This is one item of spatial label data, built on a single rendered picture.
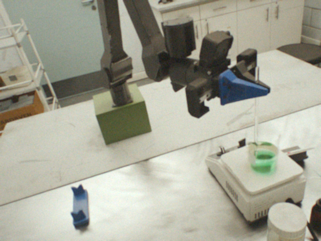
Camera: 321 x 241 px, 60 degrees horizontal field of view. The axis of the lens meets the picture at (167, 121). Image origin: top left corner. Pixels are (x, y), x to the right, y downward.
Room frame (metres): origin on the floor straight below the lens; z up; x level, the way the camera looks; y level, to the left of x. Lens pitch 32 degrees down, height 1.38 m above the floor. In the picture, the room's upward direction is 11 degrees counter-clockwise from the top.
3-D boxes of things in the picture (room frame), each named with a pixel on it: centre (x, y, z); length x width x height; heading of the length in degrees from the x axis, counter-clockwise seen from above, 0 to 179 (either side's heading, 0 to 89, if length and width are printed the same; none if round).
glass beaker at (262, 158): (0.40, -0.17, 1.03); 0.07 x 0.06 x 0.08; 162
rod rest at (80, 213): (0.47, 0.24, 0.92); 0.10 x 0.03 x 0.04; 10
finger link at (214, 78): (0.45, -0.12, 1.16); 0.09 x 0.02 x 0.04; 129
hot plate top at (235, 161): (0.41, -0.16, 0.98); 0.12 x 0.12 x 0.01; 13
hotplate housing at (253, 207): (0.44, -0.16, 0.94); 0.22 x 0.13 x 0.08; 13
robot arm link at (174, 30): (0.56, -0.04, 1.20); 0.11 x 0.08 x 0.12; 38
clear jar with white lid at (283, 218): (0.28, -0.16, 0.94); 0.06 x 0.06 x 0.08
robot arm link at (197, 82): (0.48, -0.10, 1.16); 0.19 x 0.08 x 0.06; 129
